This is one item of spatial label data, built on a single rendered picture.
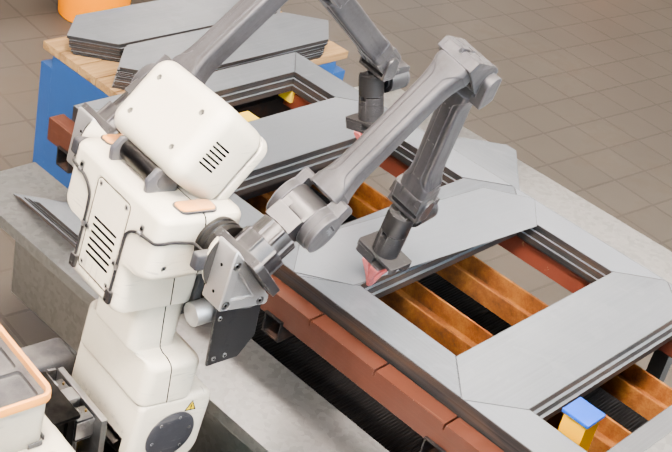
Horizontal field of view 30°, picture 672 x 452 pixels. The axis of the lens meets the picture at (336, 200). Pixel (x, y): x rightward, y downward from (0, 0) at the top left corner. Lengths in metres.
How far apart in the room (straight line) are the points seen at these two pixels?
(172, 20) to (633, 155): 2.52
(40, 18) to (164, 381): 3.44
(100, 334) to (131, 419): 0.16
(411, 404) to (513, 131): 3.08
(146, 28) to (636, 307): 1.55
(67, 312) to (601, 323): 1.29
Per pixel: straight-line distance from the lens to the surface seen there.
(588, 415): 2.39
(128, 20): 3.54
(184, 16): 3.62
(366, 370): 2.44
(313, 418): 2.51
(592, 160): 5.32
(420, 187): 2.37
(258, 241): 1.97
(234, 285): 1.97
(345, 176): 2.02
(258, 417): 2.48
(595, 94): 5.94
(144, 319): 2.18
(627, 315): 2.75
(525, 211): 2.99
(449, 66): 2.05
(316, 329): 2.50
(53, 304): 3.19
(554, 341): 2.59
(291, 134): 3.06
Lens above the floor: 2.30
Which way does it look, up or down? 31 degrees down
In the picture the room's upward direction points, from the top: 13 degrees clockwise
